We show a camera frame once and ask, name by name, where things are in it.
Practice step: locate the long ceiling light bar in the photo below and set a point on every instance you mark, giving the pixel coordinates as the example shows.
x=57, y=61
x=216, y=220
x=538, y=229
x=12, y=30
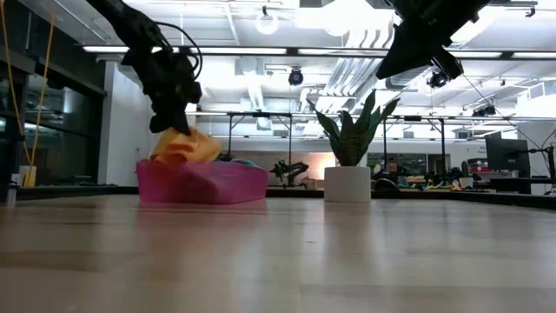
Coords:
x=260, y=51

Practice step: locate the pink plastic bin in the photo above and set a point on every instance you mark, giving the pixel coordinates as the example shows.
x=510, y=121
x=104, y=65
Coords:
x=204, y=182

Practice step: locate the small black robot arm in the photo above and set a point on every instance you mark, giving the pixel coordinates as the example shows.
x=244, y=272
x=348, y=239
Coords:
x=289, y=169

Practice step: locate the black computer monitor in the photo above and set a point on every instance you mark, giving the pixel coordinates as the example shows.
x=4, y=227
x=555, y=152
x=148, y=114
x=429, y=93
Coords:
x=507, y=156

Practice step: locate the black ceiling spotlight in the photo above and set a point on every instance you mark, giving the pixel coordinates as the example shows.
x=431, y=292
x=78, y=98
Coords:
x=436, y=80
x=484, y=111
x=295, y=77

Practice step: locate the person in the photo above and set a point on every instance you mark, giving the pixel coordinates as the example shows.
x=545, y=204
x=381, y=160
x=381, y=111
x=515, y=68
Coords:
x=393, y=169

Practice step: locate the small grey standing post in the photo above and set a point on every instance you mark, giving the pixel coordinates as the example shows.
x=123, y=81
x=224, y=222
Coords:
x=11, y=191

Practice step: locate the green snake plant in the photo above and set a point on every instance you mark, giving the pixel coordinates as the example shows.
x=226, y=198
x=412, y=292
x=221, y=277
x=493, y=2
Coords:
x=354, y=139

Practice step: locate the orange microfiber towel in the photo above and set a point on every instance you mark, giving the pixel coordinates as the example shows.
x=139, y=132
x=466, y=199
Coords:
x=187, y=148

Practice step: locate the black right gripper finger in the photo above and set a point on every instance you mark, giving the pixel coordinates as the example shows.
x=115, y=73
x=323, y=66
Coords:
x=449, y=63
x=404, y=54

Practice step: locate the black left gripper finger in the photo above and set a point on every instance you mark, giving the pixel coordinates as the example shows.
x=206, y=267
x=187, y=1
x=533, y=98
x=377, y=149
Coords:
x=169, y=121

